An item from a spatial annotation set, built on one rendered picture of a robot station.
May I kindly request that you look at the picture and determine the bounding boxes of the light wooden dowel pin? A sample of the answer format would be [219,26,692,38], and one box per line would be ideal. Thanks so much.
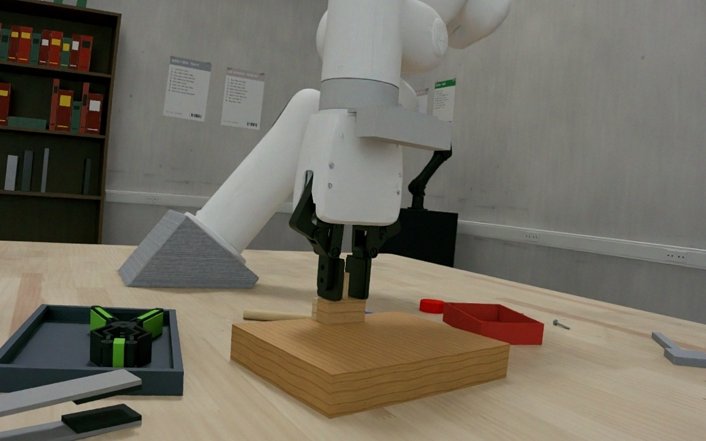
[342,272,350,300]

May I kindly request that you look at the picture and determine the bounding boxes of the flat wooden board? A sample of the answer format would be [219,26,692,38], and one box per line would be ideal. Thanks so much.
[230,298,511,419]

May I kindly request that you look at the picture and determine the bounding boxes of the red shallow tray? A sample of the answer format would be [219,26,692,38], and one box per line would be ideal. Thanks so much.
[442,302,544,345]

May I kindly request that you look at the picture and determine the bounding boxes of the small light wooden block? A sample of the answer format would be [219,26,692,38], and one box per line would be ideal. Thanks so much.
[316,296,366,325]

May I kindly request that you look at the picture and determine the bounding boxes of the red short cylinder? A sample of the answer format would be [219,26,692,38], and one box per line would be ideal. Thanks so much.
[419,299,444,314]

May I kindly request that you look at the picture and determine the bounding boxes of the beige cylindrical rod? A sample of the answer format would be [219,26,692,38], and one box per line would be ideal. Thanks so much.
[243,309,311,321]

